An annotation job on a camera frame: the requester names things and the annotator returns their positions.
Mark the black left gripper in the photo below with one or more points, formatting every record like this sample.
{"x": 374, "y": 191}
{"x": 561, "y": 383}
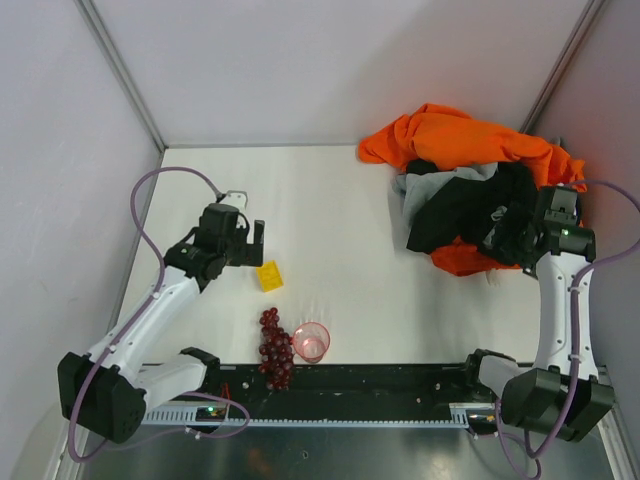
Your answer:
{"x": 252, "y": 248}

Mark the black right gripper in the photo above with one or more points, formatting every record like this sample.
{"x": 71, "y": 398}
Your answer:
{"x": 513, "y": 240}

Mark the black cloth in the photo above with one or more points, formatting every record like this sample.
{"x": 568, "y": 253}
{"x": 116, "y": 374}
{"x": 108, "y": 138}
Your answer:
{"x": 454, "y": 228}

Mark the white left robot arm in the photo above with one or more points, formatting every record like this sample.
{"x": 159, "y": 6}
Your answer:
{"x": 109, "y": 389}

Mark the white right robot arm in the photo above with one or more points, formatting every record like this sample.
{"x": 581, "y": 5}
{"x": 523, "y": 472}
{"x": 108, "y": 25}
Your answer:
{"x": 560, "y": 394}

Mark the grey cloth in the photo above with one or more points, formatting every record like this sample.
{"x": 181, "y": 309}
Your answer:
{"x": 418, "y": 186}

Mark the orange cloth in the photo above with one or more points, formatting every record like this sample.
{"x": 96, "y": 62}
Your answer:
{"x": 450, "y": 138}

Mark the yellow toy block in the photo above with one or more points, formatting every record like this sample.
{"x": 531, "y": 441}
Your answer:
{"x": 269, "y": 276}

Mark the pink transparent plastic cup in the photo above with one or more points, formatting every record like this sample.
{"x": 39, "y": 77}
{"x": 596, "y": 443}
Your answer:
{"x": 311, "y": 342}

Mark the red plastic grape bunch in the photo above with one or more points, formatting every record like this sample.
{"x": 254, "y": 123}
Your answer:
{"x": 275, "y": 351}

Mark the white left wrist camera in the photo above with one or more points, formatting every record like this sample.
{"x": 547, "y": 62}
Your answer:
{"x": 234, "y": 198}

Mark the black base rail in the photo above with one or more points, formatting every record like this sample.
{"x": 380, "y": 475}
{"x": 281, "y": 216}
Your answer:
{"x": 350, "y": 392}

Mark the white slotted cable duct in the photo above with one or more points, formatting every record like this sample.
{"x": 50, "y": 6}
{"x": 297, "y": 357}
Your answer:
{"x": 458, "y": 416}

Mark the right corner metal post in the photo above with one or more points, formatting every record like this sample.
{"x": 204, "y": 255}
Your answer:
{"x": 584, "y": 26}

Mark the corner metal post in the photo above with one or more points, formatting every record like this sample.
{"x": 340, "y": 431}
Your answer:
{"x": 584, "y": 26}
{"x": 103, "y": 39}

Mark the left corner metal post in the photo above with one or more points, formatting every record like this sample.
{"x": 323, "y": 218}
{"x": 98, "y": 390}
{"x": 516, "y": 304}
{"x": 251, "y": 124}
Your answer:
{"x": 103, "y": 39}

